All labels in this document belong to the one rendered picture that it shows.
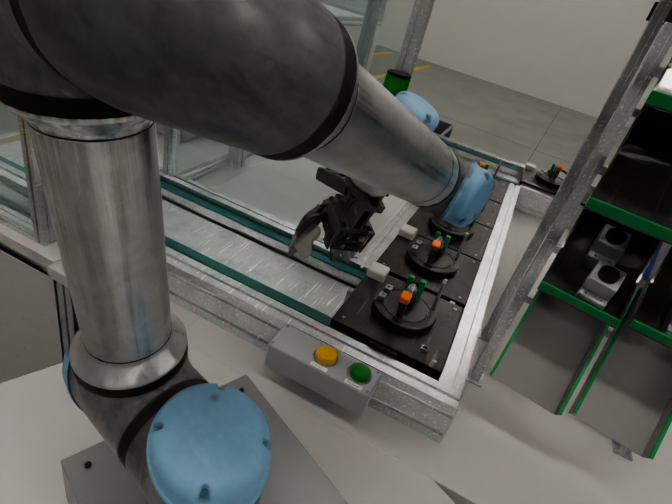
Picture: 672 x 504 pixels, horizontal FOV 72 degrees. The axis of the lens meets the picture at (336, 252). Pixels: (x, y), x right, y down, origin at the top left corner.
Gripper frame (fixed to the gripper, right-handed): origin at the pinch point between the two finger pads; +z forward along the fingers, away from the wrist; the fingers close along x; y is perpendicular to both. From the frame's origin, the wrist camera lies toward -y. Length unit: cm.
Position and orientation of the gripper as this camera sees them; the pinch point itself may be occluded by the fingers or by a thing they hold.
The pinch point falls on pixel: (311, 251)
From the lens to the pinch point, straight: 89.3
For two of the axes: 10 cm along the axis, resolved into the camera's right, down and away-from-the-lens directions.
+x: 8.4, 1.0, 5.3
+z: -4.6, 6.4, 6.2
